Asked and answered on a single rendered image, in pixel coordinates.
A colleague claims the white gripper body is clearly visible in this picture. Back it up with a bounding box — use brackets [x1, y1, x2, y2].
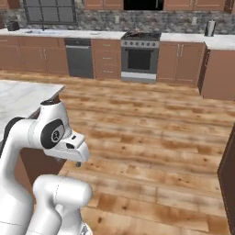
[44, 140, 92, 163]

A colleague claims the brown corner counter cabinet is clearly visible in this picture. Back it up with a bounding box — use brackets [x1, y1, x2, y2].
[197, 46, 235, 102]

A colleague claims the brown island cabinet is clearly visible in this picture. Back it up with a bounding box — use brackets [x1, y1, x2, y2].
[13, 93, 68, 192]

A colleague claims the grey dishwasher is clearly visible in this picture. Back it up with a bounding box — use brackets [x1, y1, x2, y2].
[63, 38, 95, 79]

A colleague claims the brown drawer stack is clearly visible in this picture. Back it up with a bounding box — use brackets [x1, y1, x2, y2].
[90, 39, 123, 81]

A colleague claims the brown base cupboard run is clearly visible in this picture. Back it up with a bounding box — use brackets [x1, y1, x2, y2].
[0, 34, 70, 76]

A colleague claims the steel oven with hob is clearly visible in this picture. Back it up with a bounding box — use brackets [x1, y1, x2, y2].
[119, 31, 162, 84]

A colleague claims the steel sink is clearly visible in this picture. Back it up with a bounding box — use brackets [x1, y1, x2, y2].
[24, 28, 64, 36]

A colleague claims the black tap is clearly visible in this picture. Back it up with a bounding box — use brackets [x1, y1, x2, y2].
[38, 18, 47, 32]

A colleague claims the dark brown pan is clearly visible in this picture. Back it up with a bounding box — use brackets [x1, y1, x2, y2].
[126, 29, 142, 38]

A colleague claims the black toaster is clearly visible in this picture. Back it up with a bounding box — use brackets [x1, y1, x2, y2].
[6, 20, 21, 32]

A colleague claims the brown two-door base cupboard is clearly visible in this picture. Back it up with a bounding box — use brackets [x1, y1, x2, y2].
[156, 40, 207, 87]

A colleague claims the dark framed window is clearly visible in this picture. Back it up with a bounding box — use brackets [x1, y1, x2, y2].
[21, 0, 77, 26]

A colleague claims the dark brown tall panel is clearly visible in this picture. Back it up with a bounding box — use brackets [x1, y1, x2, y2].
[217, 123, 235, 235]

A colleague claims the black microwave oven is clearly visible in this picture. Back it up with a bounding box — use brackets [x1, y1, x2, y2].
[123, 0, 165, 12]

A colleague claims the brown wall cupboard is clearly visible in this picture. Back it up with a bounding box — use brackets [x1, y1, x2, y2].
[84, 0, 125, 11]
[0, 0, 21, 10]
[163, 0, 227, 12]

